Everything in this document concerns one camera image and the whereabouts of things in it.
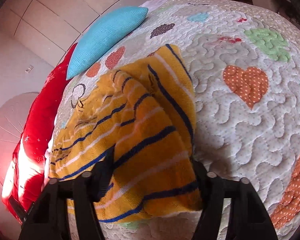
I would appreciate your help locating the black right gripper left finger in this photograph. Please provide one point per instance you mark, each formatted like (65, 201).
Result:
(47, 218)

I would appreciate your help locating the yellow striped knit clothing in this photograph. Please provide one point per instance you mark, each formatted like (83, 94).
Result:
(144, 114)

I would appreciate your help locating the red embroidered pillow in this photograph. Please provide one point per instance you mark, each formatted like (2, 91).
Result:
(25, 176)

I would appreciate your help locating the patchwork quilted bedspread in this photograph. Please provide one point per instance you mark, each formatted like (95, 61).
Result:
(244, 64)

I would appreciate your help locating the white glossy wardrobe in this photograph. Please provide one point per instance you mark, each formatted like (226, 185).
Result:
(49, 28)

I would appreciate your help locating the blue knit pillow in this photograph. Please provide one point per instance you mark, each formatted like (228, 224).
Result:
(102, 36)

